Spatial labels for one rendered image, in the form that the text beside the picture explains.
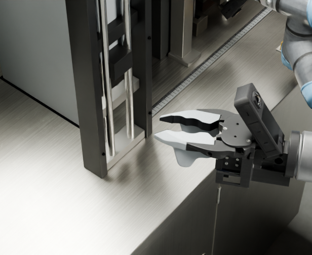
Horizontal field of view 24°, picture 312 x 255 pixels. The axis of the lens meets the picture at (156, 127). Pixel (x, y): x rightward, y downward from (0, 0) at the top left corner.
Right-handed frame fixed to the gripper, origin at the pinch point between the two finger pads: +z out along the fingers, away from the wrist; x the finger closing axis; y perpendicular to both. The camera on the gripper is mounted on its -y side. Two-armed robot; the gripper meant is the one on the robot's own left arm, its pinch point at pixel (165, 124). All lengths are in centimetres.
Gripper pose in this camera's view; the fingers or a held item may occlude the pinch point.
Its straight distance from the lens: 112.0
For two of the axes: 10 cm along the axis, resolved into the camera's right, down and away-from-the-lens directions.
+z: -9.8, -1.5, 1.4
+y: -0.2, 7.7, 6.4
